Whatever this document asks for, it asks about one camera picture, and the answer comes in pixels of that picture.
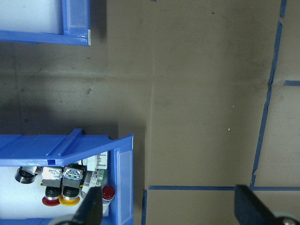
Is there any red pilot lamp white body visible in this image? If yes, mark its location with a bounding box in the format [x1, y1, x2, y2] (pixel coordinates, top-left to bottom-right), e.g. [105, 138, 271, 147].
[101, 185, 116, 216]

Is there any blue bin with push buttons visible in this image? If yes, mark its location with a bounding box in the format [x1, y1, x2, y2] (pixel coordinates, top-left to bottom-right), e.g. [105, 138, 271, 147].
[0, 128, 134, 225]

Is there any white contact block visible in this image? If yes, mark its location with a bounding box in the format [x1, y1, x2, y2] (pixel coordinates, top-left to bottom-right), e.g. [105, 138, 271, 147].
[86, 151, 108, 171]

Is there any green push button white body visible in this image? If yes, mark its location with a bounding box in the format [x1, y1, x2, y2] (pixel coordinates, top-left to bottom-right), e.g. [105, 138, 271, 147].
[81, 170, 105, 188]

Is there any black round push button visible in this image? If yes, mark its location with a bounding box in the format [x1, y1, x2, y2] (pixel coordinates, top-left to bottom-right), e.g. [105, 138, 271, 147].
[15, 166, 38, 185]

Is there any blue bin with capacitors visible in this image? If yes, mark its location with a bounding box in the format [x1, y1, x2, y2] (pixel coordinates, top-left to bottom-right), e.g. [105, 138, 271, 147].
[0, 0, 92, 46]

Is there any yellow mushroom push button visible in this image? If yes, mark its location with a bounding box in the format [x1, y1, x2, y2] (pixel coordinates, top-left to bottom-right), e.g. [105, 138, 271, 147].
[58, 165, 85, 207]

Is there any red mushroom push button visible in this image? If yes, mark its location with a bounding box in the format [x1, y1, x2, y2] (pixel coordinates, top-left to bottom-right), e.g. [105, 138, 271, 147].
[41, 166, 63, 207]

